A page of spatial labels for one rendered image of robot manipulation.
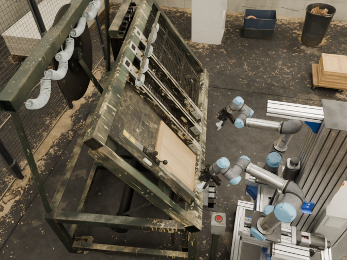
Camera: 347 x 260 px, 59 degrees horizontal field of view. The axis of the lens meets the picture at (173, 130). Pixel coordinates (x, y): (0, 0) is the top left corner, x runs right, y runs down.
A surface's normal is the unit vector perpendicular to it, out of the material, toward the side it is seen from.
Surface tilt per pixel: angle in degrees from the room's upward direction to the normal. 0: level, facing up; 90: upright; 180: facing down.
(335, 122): 0
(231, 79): 0
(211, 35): 90
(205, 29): 90
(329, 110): 0
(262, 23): 90
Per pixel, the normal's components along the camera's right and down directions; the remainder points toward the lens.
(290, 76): -0.04, -0.69
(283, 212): -0.61, 0.50
